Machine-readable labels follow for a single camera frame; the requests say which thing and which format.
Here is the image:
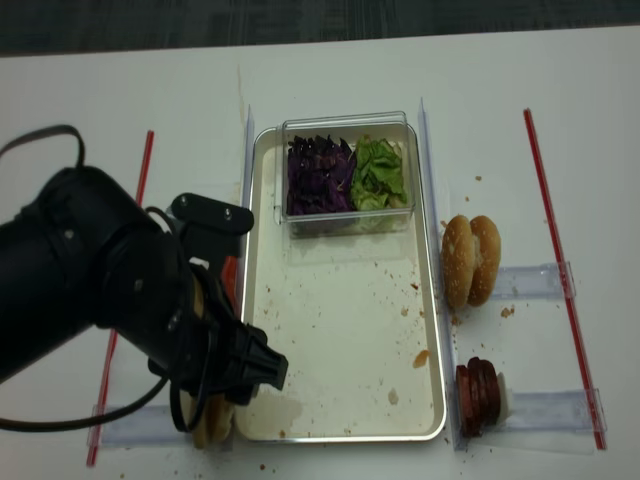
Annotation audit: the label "long clear rail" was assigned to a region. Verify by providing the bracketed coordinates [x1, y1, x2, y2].
[235, 106, 255, 320]
[418, 98, 464, 451]

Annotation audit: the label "dark meat patty slices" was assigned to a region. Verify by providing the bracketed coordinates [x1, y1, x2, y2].
[456, 357, 502, 438]

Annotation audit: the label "lower right clear rail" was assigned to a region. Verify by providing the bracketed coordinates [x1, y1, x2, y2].
[493, 389, 607, 433]

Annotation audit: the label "lower left clear rail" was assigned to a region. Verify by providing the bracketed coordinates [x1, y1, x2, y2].
[87, 405, 191, 448]

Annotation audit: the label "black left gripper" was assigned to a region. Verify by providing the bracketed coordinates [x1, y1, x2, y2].
[147, 265, 289, 406]

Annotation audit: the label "sesame bun top left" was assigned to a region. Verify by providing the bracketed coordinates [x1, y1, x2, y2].
[441, 215, 476, 308]

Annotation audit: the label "right long clear rail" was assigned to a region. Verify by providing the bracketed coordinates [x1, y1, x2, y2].
[418, 98, 464, 451]

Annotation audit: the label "clear plastic salad box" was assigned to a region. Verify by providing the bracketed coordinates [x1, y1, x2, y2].
[278, 111, 416, 238]

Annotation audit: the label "upper right clear rail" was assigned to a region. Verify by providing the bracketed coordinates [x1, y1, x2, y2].
[490, 262, 576, 300]

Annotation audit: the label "white patty pusher block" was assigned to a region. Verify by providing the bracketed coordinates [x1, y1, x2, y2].
[496, 372, 513, 425]

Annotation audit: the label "green lettuce leaves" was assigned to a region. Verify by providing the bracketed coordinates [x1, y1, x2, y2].
[350, 135, 407, 211]

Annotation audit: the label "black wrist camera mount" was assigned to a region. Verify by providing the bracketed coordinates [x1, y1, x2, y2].
[170, 193, 254, 262]

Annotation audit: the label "right red rod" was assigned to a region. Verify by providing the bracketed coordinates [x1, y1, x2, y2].
[523, 108, 608, 451]

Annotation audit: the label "sesame bun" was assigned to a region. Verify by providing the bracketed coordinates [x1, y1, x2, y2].
[467, 216, 501, 307]
[441, 215, 476, 308]

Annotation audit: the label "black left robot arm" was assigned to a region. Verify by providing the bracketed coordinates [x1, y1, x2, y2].
[1, 167, 288, 405]

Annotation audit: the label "bun slice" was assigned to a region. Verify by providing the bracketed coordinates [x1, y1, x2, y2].
[204, 395, 235, 444]
[191, 407, 208, 450]

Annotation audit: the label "purple cabbage shreds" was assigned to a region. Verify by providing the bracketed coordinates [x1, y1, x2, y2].
[286, 135, 356, 216]

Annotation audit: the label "red tomato slices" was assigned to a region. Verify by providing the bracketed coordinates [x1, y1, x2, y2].
[221, 256, 237, 311]

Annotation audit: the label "left long clear rail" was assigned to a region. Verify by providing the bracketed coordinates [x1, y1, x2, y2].
[235, 106, 255, 320]

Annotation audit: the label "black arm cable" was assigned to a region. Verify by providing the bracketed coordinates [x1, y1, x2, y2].
[0, 124, 221, 434]

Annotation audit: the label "red rod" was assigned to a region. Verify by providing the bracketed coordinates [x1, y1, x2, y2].
[523, 108, 608, 451]
[86, 130, 155, 468]

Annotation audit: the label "left red rod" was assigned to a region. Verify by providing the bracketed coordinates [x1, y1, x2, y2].
[86, 130, 155, 468]

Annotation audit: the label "white metal tray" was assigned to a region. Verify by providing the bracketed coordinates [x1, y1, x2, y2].
[235, 129, 446, 443]

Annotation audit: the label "sesame bun top right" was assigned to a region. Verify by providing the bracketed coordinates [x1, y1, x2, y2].
[467, 216, 501, 307]

